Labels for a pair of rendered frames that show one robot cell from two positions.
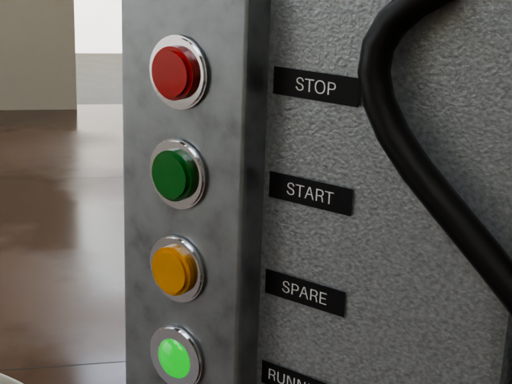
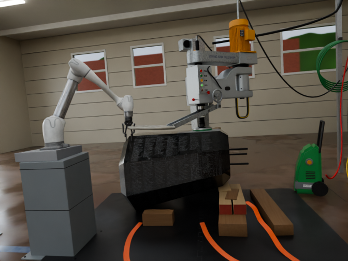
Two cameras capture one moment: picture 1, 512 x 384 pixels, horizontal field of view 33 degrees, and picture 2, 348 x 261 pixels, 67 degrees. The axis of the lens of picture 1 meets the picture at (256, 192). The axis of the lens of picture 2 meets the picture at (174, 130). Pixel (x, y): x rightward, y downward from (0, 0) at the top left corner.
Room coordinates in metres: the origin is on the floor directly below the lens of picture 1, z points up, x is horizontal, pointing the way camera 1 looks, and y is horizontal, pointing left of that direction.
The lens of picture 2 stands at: (-0.42, 2.79, 1.16)
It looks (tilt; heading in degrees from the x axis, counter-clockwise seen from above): 5 degrees down; 294
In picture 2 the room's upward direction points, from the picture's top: 4 degrees counter-clockwise
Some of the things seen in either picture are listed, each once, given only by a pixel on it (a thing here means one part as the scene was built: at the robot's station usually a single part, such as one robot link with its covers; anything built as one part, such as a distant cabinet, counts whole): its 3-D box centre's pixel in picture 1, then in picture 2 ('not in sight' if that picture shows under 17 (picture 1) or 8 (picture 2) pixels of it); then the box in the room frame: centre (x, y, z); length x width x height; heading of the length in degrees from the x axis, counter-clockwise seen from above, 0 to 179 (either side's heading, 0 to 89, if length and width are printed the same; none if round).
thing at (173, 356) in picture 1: (177, 356); not in sight; (0.42, 0.04, 1.36); 0.02 x 0.01 x 0.02; 55
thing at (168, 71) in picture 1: (176, 72); not in sight; (0.42, 0.04, 1.52); 0.03 x 0.01 x 0.03; 55
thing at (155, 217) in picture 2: not in sight; (158, 217); (0.79, 0.56, 0.07); 0.30 x 0.12 x 0.12; 15
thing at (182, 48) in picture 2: not in sight; (184, 45); (0.88, -0.77, 2.00); 0.20 x 0.18 x 0.15; 106
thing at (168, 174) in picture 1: (175, 174); not in sight; (0.42, 0.04, 1.47); 0.03 x 0.01 x 0.03; 55
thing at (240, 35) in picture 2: not in sight; (240, 37); (0.09, -0.62, 1.94); 0.31 x 0.28 x 0.40; 145
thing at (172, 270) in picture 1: (174, 270); not in sight; (0.42, 0.04, 1.41); 0.03 x 0.01 x 0.03; 55
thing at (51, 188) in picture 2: not in sight; (61, 201); (1.43, 1.13, 0.40); 0.50 x 0.50 x 0.80; 13
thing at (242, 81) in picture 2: not in sight; (241, 83); (0.10, -0.63, 1.39); 0.19 x 0.19 x 0.20
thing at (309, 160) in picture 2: not in sight; (308, 156); (-0.64, -0.74, 0.43); 0.35 x 0.35 x 0.87; 1
